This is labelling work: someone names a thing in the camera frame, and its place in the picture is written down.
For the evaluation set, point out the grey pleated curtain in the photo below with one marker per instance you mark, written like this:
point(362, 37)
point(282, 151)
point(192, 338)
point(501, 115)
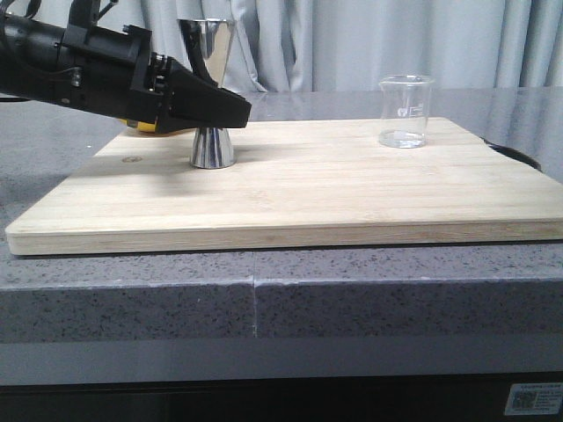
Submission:
point(283, 46)

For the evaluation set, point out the light wooden cutting board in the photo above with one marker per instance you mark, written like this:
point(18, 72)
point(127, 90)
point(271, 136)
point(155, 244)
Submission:
point(295, 183)

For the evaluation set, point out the steel double jigger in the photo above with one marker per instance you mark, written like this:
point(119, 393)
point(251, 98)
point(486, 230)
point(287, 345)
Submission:
point(212, 148)

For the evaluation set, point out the clear glass beaker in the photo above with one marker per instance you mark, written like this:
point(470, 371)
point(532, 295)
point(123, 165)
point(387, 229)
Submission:
point(406, 106)

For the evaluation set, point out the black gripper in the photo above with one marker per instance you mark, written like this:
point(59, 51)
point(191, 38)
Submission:
point(118, 75)

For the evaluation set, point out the white QR code label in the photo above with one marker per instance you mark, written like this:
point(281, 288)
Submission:
point(534, 399)

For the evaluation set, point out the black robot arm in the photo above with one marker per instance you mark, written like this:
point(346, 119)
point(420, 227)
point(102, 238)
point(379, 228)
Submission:
point(33, 64)

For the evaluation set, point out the yellow lemon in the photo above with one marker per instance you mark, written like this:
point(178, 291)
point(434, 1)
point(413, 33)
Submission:
point(143, 127)

